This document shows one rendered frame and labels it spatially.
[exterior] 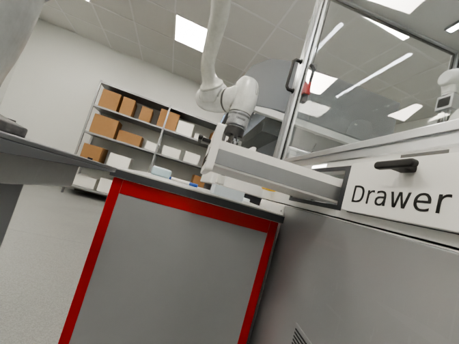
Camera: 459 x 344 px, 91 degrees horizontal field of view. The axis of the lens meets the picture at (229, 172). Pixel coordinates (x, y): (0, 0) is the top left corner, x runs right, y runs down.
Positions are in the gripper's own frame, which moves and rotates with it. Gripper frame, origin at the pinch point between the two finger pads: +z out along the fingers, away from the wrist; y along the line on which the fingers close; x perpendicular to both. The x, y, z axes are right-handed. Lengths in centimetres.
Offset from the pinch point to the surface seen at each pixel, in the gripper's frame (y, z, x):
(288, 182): 38.9, -0.9, 7.9
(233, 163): 37.6, -1.4, -6.0
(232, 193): 1.4, 5.5, 6.0
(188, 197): 14.0, 10.6, -11.3
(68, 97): -388, -77, -237
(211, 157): 38.7, -1.0, -11.6
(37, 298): -47, 84, -63
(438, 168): 63, -7, 18
